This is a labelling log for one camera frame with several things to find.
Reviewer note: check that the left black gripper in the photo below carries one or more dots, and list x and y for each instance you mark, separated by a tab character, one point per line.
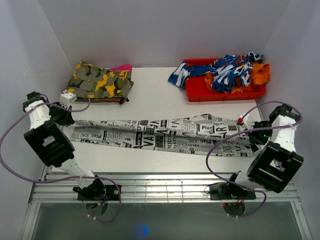
67	119

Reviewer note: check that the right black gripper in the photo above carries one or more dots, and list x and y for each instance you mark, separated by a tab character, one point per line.
254	138

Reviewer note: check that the newspaper print trousers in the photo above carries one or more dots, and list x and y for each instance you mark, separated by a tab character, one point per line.
189	135

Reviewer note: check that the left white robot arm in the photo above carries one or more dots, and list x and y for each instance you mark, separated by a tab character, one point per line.
53	147

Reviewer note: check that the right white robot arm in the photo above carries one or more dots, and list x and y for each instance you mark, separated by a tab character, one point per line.
277	163

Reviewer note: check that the camouflage folded trousers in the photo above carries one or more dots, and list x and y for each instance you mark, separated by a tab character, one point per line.
100	84

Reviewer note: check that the orange trousers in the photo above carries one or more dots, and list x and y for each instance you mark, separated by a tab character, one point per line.
260	73

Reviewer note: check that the blue white patterned trousers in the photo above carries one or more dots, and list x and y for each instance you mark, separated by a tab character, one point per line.
184	71

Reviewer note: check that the pink folded trousers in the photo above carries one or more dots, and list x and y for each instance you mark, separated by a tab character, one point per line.
124	67

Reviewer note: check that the red plastic tray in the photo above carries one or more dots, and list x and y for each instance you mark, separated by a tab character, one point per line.
198	91

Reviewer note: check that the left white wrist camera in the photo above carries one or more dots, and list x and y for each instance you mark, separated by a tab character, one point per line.
66	99

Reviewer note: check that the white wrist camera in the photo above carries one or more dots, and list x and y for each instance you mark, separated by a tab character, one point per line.
66	99
245	122

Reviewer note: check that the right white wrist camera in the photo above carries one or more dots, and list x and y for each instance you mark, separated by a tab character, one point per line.
245	122

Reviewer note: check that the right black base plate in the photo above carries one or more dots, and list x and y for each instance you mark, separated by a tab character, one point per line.
217	193

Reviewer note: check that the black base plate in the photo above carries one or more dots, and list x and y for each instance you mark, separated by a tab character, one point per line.
112	193
217	193

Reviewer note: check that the aluminium rail frame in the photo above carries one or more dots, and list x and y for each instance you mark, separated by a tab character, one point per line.
146	177

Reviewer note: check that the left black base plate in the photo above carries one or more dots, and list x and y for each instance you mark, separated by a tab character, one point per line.
112	193

